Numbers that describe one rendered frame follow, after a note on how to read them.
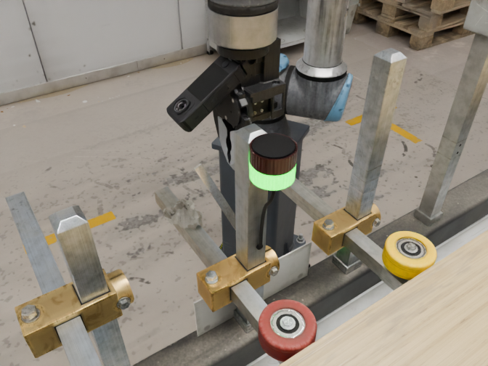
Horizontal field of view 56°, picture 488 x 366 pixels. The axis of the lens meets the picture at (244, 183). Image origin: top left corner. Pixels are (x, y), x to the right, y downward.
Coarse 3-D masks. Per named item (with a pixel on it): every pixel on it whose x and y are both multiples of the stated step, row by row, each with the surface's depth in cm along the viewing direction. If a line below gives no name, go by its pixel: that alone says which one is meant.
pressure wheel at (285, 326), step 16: (272, 304) 64; (288, 304) 64; (272, 320) 63; (288, 320) 62; (304, 320) 63; (272, 336) 60; (288, 336) 61; (304, 336) 60; (272, 352) 61; (288, 352) 60
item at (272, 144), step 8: (264, 136) 58; (272, 136) 58; (280, 136) 58; (256, 144) 57; (264, 144) 57; (272, 144) 57; (280, 144) 57; (288, 144) 57; (256, 152) 56; (264, 152) 55; (272, 152) 55; (280, 152) 55; (288, 152) 55; (272, 192) 61; (272, 200) 62; (264, 208) 65; (264, 216) 67
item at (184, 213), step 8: (184, 200) 86; (168, 208) 85; (176, 208) 87; (184, 208) 85; (192, 208) 86; (168, 216) 84; (176, 216) 84; (184, 216) 83; (192, 216) 85; (200, 216) 84; (184, 224) 83; (192, 224) 83; (200, 224) 83
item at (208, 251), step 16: (160, 192) 91; (176, 224) 86; (192, 240) 81; (208, 240) 80; (208, 256) 78; (224, 256) 78; (240, 288) 72; (240, 304) 71; (256, 304) 70; (256, 320) 68
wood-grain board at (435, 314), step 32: (448, 256) 72; (480, 256) 72; (416, 288) 67; (448, 288) 67; (480, 288) 67; (352, 320) 63; (384, 320) 63; (416, 320) 63; (448, 320) 63; (480, 320) 63; (320, 352) 59; (352, 352) 59; (384, 352) 59; (416, 352) 59; (448, 352) 59; (480, 352) 59
